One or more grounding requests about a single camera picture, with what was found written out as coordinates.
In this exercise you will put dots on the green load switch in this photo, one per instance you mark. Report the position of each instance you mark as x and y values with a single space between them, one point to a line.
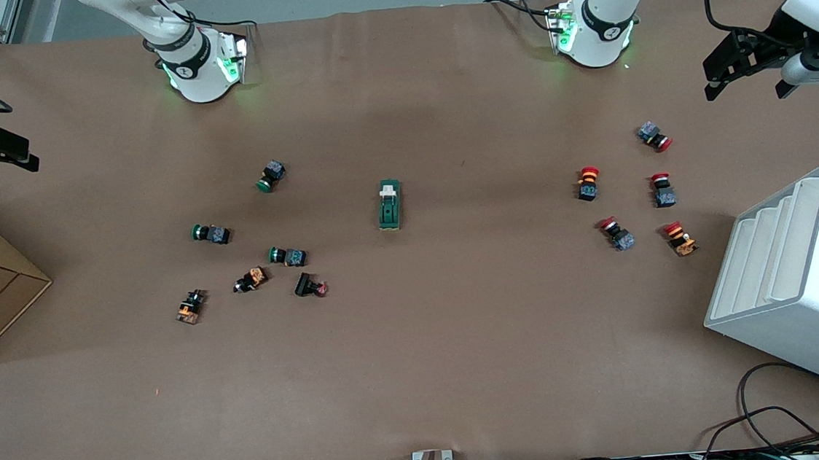
389 206

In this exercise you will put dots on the red emergency button orange block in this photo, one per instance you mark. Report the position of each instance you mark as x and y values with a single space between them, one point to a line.
587 188
682 243

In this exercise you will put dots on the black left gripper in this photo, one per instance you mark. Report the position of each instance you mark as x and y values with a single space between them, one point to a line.
776 32

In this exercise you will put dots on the orange black selector switch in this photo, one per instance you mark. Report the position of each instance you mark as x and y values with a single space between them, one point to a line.
254 277
189 309

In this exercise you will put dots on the green push button switch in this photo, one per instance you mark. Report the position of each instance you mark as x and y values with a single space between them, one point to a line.
216 235
295 256
273 172

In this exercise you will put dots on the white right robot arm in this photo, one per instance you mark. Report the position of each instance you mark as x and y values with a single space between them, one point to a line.
196 71

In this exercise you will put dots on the red emergency stop button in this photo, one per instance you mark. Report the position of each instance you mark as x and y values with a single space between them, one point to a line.
622 239
664 197
650 132

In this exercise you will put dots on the black red selector switch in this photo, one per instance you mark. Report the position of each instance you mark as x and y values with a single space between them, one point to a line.
304 285

